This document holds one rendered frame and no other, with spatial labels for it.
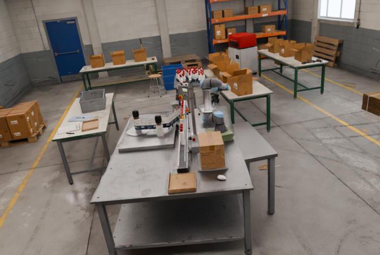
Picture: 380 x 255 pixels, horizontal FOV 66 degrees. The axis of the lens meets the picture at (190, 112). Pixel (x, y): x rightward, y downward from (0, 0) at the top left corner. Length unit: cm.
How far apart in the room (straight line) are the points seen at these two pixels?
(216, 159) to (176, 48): 847
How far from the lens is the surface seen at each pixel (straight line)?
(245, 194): 287
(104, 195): 300
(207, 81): 357
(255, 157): 324
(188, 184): 288
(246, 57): 899
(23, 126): 676
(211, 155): 295
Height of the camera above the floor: 251
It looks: 22 degrees down
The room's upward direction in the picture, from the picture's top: 6 degrees counter-clockwise
